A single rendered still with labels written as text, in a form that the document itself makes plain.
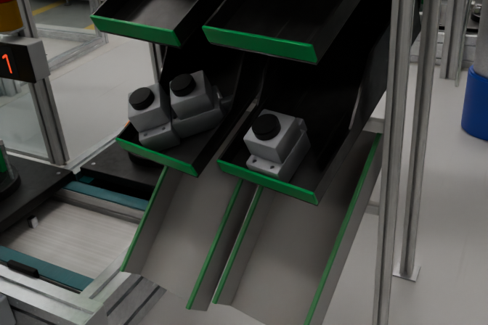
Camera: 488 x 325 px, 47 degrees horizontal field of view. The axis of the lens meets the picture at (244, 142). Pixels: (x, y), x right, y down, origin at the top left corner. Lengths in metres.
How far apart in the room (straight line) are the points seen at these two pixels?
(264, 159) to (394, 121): 0.16
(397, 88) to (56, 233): 0.70
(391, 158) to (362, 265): 0.37
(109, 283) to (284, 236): 0.29
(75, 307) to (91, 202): 0.31
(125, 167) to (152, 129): 0.45
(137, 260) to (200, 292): 0.13
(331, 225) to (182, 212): 0.22
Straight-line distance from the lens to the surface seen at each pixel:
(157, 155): 0.68
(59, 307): 0.88
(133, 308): 0.93
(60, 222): 1.12
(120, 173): 1.12
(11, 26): 1.08
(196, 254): 0.79
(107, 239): 1.05
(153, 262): 0.83
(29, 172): 1.20
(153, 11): 0.66
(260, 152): 0.60
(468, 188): 1.25
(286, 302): 0.73
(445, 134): 1.45
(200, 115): 0.68
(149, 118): 0.68
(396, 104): 0.66
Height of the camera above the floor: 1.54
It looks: 29 degrees down
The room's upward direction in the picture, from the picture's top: 5 degrees counter-clockwise
